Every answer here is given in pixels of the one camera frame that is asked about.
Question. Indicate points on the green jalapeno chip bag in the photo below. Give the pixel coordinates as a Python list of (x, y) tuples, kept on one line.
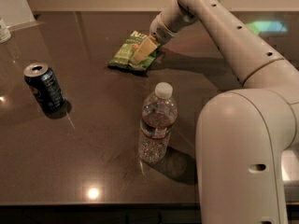
[(123, 57)]

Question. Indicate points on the clear plastic water bottle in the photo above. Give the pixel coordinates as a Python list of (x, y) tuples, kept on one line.
[(159, 113)]

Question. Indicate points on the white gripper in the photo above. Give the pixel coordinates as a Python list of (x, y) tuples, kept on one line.
[(160, 29)]

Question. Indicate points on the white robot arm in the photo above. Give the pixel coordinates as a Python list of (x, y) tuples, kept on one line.
[(240, 134)]

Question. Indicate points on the blue soda can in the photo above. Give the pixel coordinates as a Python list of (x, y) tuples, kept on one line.
[(44, 86)]

